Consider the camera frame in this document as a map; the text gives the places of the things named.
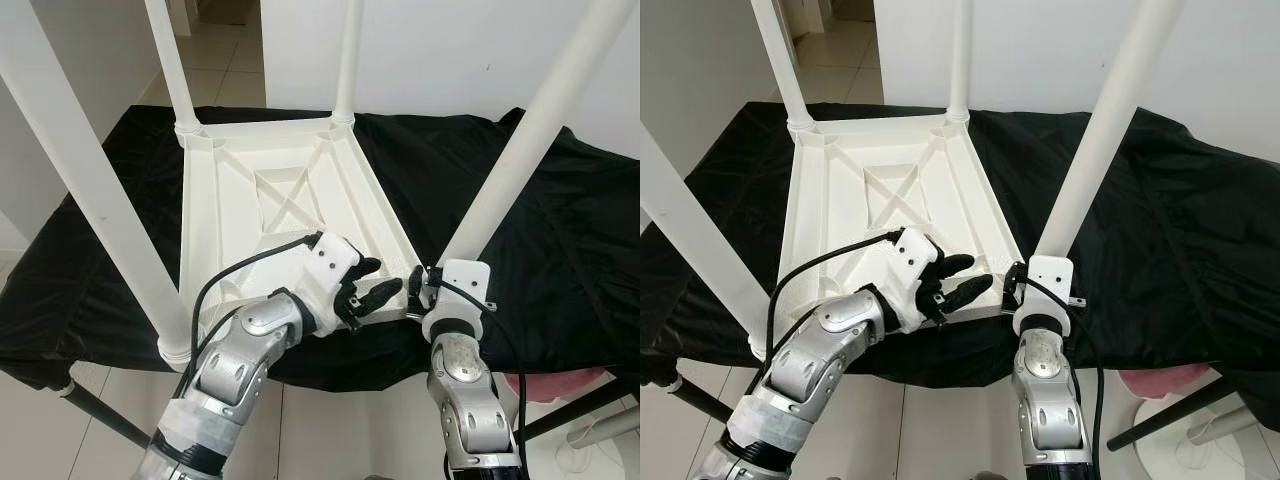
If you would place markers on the white plastic table leg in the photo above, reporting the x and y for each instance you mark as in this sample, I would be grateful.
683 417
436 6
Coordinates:
959 55
170 60
1110 120
700 240
90 180
780 55
540 120
348 55

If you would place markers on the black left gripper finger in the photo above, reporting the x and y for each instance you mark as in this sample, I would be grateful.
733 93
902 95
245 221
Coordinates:
955 265
380 295
367 268
968 292

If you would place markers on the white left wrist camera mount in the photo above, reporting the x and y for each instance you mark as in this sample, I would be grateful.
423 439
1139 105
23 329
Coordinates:
908 262
325 265

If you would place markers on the black fabric table cover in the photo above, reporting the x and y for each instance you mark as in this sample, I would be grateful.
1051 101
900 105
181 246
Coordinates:
560 220
1190 220

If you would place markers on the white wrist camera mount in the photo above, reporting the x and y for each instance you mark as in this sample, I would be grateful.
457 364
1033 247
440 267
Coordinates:
1050 275
465 280
325 265
908 262

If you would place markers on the pink plastic stool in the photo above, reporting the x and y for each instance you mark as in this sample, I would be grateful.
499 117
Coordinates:
1165 380
555 385

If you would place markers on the white metal bar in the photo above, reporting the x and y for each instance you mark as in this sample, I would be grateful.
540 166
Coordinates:
1225 428
605 428

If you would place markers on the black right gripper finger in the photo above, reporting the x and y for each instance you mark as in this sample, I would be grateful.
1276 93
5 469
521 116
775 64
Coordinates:
1012 272
415 278

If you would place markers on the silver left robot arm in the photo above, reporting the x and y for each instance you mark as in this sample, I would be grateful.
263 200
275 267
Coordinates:
800 375
235 370

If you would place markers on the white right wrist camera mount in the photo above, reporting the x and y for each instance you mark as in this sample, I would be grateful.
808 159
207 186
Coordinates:
465 280
1050 275

